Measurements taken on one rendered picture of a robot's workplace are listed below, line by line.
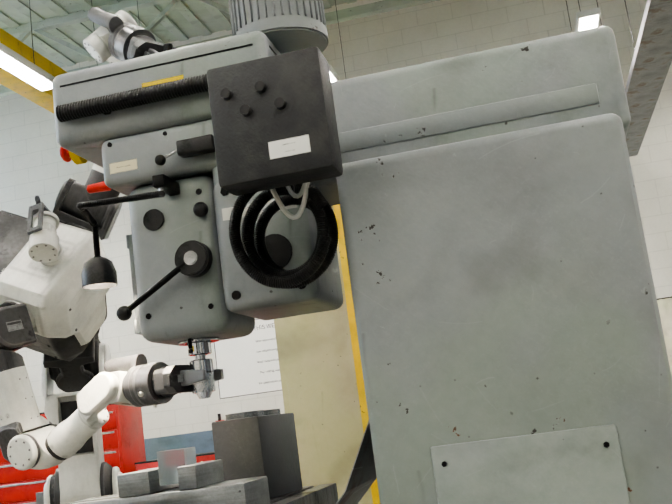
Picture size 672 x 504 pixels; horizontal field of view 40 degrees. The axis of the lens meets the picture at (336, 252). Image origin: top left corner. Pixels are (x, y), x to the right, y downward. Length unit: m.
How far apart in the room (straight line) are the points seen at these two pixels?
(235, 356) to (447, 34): 4.67
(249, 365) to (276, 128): 9.87
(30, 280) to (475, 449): 1.18
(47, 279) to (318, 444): 1.64
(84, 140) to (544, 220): 0.94
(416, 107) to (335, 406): 2.01
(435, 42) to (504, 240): 10.11
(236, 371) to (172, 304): 9.57
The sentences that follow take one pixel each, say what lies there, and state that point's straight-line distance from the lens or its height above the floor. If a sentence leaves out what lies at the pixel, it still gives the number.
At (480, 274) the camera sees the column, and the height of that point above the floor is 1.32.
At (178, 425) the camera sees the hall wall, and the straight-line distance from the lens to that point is 11.68.
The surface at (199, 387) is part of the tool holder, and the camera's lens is 1.90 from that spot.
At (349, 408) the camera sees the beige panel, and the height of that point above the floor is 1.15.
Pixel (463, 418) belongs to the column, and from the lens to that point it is 1.58.
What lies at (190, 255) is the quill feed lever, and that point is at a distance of 1.81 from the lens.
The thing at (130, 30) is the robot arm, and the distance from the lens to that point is 2.18.
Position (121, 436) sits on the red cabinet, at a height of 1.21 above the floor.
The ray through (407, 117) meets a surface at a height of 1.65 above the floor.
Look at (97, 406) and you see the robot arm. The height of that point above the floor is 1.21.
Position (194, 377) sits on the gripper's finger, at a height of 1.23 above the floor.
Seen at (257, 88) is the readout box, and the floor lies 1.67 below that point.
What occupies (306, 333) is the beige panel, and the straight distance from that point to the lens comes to 3.65.
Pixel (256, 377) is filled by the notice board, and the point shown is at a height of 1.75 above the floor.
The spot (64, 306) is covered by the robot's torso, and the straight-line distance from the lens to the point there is 2.28.
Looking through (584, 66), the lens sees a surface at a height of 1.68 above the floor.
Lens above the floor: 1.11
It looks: 10 degrees up
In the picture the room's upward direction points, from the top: 8 degrees counter-clockwise
